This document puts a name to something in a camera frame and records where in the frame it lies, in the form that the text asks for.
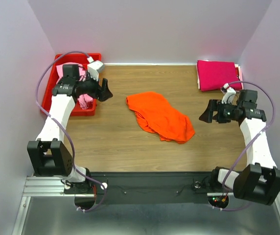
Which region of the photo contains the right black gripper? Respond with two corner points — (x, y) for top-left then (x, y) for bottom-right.
(198, 99), (239, 123)

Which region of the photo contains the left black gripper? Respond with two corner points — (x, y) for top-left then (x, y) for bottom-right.
(77, 70), (113, 102)

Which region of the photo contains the orange t shirt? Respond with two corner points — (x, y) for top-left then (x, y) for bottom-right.
(126, 92), (195, 144)

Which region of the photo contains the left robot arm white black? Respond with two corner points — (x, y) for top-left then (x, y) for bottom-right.
(27, 60), (113, 193)

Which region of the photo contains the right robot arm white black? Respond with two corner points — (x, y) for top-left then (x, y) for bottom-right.
(199, 87), (280, 205)

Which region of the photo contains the pink t shirt in bin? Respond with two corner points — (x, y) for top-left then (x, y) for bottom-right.
(56, 62), (93, 110)

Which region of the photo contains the folded magenta t shirt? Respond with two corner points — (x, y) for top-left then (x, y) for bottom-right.
(196, 60), (244, 92)

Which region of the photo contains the red plastic bin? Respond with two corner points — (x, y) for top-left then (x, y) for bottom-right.
(42, 53), (100, 116)

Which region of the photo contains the folded light pink shirt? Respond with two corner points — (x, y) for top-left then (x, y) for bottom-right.
(235, 64), (243, 81)

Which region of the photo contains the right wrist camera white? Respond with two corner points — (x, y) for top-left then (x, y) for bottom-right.
(221, 83), (236, 104)

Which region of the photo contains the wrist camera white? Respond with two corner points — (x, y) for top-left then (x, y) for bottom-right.
(87, 56), (105, 81)
(221, 83), (236, 104)

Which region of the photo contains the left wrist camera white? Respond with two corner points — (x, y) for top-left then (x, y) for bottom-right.
(87, 56), (105, 81)

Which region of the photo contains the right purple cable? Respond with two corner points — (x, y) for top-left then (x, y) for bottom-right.
(213, 81), (277, 212)

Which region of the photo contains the purple cable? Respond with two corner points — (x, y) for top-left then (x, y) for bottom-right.
(36, 50), (107, 213)
(213, 81), (277, 212)

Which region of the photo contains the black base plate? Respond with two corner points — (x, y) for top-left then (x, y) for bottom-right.
(64, 172), (236, 205)

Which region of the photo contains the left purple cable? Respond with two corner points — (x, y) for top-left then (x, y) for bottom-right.
(36, 50), (107, 213)

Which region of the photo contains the aluminium rail frame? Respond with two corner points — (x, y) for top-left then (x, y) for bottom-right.
(13, 177), (280, 235)

